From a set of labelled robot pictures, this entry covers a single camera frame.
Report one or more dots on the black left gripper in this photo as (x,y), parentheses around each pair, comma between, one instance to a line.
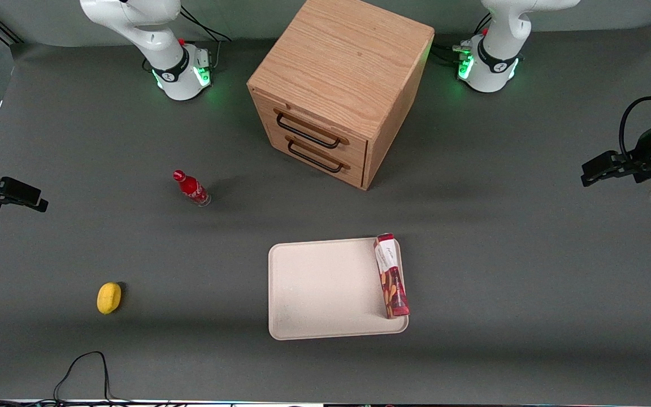
(643,151)

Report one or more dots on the red cookie box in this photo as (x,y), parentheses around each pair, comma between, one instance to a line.
(391,277)

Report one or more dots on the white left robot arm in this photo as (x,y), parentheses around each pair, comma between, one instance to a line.
(495,70)

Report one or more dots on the beige rectangular tray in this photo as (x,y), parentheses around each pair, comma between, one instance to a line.
(325,288)

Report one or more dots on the yellow lemon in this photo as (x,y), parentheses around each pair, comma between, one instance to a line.
(109,298)

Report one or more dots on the red cola bottle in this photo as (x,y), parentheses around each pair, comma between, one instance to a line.
(191,187)

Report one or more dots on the wooden drawer front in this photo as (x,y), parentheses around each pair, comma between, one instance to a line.
(356,174)
(359,148)

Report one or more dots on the wooden two-drawer cabinet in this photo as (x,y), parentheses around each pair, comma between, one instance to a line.
(342,56)

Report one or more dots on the black metal frame rail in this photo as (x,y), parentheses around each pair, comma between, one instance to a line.
(0,28)

